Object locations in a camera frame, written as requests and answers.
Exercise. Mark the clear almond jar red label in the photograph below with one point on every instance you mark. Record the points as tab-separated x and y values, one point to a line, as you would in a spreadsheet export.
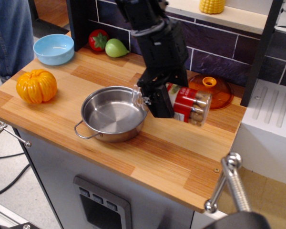
190	105

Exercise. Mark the grey oven control panel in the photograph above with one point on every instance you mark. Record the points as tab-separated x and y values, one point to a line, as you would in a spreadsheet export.
102	209

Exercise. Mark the green toy pear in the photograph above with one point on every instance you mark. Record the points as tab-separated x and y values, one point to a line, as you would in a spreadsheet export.
115	48

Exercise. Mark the yellow toy corn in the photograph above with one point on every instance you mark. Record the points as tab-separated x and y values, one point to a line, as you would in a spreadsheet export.
212	6

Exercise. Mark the black shelf post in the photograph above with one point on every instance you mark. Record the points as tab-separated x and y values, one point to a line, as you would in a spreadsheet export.
80	12
261	51

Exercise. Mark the black shelf post left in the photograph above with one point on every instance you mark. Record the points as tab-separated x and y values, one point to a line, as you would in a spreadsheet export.
80	12

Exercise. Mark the light blue bowl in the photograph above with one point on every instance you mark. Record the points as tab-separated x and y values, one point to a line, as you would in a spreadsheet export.
54	49

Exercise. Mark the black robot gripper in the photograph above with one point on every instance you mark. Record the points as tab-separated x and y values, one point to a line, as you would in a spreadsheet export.
164	52

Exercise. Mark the orange glass pot lid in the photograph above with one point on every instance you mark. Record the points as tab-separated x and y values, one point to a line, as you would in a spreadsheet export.
221	91

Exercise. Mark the light wooden shelf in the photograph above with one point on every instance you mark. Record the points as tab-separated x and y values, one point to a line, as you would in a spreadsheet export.
245	15

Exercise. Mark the white dish drainer sink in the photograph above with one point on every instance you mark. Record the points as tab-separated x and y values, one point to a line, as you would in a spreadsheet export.
267	108

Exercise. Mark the chrome clamp screw right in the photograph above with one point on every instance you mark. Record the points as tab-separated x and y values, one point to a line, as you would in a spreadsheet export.
229	177

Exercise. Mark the person leg blue jeans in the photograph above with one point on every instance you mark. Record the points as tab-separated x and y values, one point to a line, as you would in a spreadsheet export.
16	37

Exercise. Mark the orange toy pumpkin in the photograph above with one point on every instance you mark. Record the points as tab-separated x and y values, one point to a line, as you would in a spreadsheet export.
37	86

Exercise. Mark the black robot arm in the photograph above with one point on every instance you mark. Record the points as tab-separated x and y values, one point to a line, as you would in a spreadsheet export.
143	14

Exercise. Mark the stainless steel pot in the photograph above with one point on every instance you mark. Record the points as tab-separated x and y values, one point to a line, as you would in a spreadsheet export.
109	115

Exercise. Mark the black shelf post right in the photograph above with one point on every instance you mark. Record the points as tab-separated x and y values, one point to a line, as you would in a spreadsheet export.
261	51

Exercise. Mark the red toy strawberry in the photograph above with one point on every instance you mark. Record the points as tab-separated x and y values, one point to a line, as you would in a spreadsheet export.
98	39

